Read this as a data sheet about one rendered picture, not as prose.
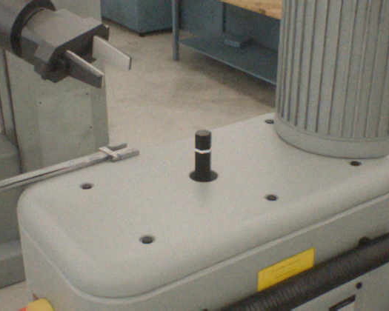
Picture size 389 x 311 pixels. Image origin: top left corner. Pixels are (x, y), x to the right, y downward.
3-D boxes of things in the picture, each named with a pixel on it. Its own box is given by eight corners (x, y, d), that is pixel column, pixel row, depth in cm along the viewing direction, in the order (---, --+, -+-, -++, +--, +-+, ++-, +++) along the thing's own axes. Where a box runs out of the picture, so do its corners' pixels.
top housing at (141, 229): (104, 412, 70) (95, 289, 63) (14, 286, 89) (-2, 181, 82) (399, 263, 94) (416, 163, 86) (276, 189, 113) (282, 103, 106)
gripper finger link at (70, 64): (102, 90, 83) (65, 70, 85) (104, 69, 81) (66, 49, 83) (94, 95, 82) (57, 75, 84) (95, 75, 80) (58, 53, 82)
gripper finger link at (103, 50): (129, 55, 85) (92, 35, 87) (127, 75, 87) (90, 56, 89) (136, 50, 86) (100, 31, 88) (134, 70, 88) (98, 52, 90)
